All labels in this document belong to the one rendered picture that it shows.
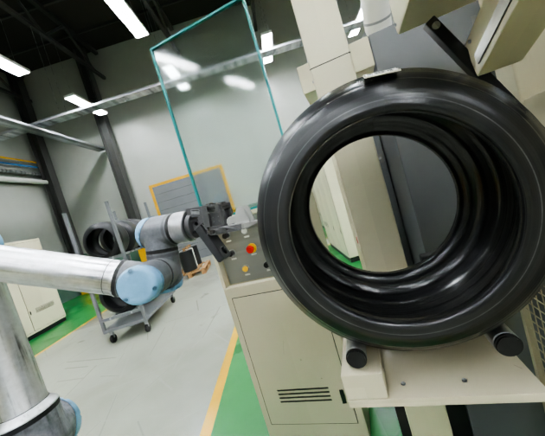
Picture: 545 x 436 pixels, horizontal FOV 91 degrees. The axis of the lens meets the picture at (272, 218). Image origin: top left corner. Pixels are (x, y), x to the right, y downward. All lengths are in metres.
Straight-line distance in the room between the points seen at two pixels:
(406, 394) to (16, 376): 1.01
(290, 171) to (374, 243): 0.50
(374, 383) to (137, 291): 0.56
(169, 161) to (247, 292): 9.44
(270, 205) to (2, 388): 0.88
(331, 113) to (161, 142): 10.43
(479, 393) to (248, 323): 1.07
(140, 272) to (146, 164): 10.34
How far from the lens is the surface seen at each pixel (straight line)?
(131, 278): 0.70
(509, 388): 0.77
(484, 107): 0.58
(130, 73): 12.00
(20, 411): 1.13
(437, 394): 0.74
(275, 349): 1.57
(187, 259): 7.22
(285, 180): 0.55
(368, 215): 0.94
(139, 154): 11.14
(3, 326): 1.10
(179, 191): 10.41
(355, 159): 0.93
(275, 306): 1.44
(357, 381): 0.71
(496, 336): 0.70
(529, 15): 0.83
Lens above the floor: 1.28
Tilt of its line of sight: 4 degrees down
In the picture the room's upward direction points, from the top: 17 degrees counter-clockwise
